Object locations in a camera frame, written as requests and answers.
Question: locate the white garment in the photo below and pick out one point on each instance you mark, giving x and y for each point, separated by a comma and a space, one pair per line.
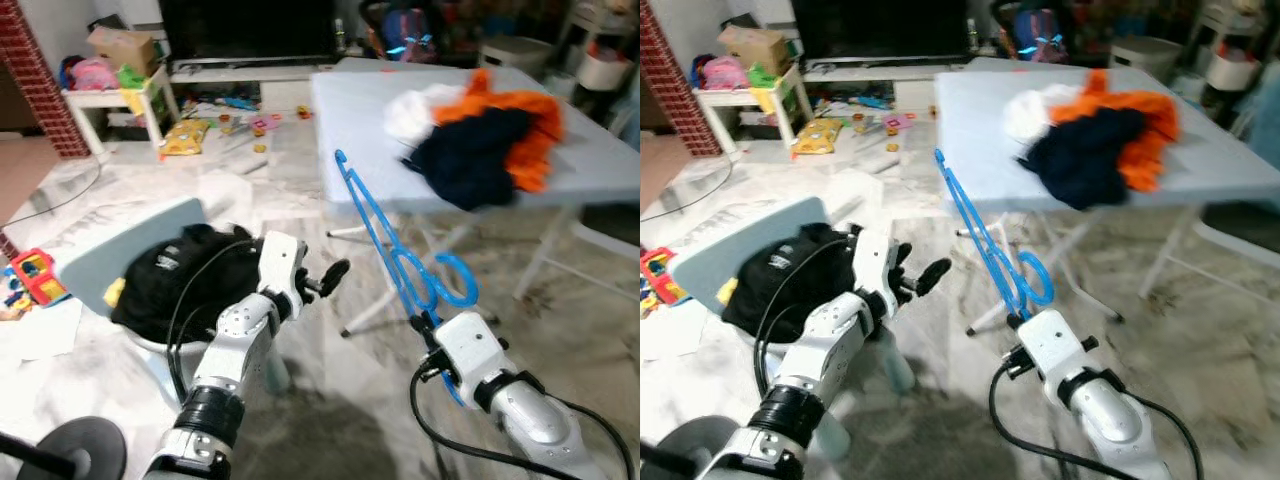
410, 112
1030, 110

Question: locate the red yellow toy car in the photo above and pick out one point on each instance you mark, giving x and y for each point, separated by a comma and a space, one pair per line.
660, 275
38, 275

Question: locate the white paper sheet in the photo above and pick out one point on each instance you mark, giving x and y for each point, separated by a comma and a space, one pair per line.
660, 330
35, 330

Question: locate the yellow play pad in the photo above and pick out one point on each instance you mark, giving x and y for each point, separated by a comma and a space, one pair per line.
185, 137
817, 135

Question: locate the pink toy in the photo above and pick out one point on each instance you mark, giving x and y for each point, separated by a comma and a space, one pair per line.
265, 123
897, 122

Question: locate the pink bag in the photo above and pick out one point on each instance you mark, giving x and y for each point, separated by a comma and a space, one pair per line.
92, 75
722, 73

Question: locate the black garment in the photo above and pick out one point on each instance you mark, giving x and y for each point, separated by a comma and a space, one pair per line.
790, 280
190, 280

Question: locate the black television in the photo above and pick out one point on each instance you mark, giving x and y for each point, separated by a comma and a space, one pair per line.
880, 30
250, 30

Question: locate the yellow cloth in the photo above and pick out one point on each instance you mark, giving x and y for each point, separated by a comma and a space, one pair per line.
727, 290
113, 290

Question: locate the red brick column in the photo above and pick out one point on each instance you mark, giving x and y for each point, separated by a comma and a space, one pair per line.
680, 80
40, 80

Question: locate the orange garment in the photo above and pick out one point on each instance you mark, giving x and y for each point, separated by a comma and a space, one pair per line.
1150, 125
535, 130

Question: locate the green toy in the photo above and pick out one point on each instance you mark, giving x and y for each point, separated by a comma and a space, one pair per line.
130, 76
762, 76

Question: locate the brown cardboard box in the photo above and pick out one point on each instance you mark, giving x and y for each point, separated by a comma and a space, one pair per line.
755, 48
122, 50

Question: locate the white television console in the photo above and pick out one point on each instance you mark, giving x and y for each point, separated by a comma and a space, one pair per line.
230, 78
860, 78

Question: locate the white bucket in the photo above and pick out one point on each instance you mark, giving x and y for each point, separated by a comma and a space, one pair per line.
603, 68
1232, 70

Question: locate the small white table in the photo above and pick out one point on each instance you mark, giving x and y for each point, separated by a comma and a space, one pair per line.
110, 97
740, 97

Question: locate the grey folding table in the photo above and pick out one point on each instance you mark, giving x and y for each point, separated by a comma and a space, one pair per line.
980, 130
360, 130

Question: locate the black standing fan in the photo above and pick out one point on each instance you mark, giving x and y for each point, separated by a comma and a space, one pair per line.
90, 445
690, 450

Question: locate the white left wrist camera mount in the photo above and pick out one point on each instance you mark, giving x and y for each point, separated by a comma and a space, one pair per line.
280, 262
875, 262

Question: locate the light blue child chair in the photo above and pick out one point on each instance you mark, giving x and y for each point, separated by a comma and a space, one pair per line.
730, 245
120, 250

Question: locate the navy garment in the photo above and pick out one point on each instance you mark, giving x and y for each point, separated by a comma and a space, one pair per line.
470, 160
1085, 160

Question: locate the blue plastic hanger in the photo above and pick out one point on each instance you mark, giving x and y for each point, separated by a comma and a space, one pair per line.
408, 290
1012, 290

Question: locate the dark colourful backpack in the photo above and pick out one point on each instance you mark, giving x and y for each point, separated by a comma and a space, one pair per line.
405, 35
1040, 35

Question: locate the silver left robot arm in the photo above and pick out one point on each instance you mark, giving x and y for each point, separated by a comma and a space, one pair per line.
235, 335
830, 330

